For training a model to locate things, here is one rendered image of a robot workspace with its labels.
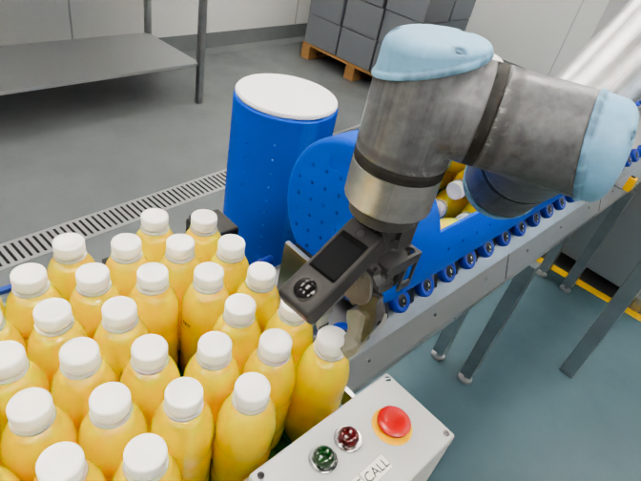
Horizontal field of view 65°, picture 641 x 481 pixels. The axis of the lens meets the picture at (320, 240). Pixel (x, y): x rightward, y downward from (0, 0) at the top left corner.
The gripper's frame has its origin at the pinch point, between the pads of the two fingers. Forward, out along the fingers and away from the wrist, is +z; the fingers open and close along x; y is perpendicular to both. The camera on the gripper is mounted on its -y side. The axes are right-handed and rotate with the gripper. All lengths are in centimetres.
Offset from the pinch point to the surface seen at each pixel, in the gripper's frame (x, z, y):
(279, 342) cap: 3.1, -0.6, -6.1
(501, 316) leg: 9, 70, 115
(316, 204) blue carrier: 22.8, -0.4, 18.3
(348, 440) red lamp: -11.3, -2.1, -9.2
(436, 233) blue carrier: 3.2, -5.6, 23.7
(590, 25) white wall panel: 163, 35, 528
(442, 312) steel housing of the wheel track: 3.4, 21.8, 41.5
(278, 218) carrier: 60, 36, 47
